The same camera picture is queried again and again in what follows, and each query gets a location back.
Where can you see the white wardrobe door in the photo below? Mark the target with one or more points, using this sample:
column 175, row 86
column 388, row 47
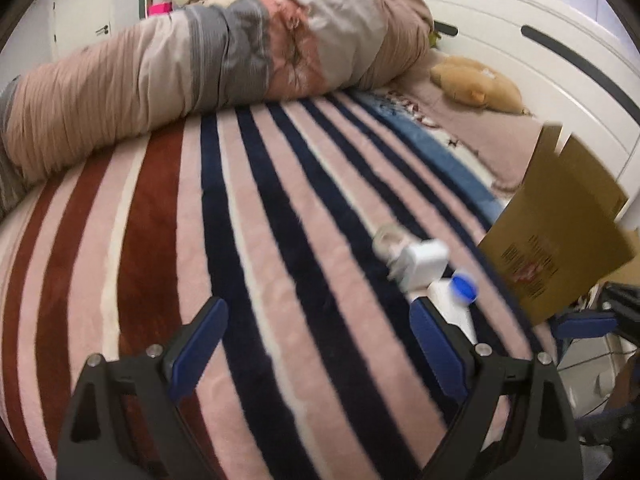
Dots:
column 80, row 10

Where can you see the white bottle with blue cap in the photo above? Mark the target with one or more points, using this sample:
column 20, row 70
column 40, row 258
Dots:
column 455, row 300

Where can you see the small clear glass jar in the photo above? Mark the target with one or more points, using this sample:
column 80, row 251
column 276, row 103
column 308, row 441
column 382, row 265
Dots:
column 387, row 240

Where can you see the beige printed bed sheet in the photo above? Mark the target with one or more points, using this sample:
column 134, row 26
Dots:
column 480, row 135

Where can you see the white headboard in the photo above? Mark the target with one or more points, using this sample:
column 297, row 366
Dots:
column 540, row 45

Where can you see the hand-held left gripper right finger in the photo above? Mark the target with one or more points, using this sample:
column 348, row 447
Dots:
column 440, row 345

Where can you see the brown cardboard box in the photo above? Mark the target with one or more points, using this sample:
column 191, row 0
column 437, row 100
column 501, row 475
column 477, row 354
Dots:
column 555, row 240

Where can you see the rolled beige grey duvet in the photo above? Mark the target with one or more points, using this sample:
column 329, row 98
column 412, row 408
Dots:
column 200, row 60

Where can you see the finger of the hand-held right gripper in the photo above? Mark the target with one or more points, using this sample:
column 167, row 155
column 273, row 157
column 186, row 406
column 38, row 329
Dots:
column 585, row 324

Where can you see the striped fleece blanket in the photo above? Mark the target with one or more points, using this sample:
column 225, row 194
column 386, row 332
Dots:
column 240, row 280

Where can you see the tan plush toy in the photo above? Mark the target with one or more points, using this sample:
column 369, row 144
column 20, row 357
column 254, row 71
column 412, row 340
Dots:
column 475, row 82

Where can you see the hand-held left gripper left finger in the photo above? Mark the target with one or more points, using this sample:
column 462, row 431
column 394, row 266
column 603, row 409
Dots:
column 196, row 341

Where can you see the white power adapter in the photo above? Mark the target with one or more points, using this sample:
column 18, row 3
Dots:
column 419, row 262

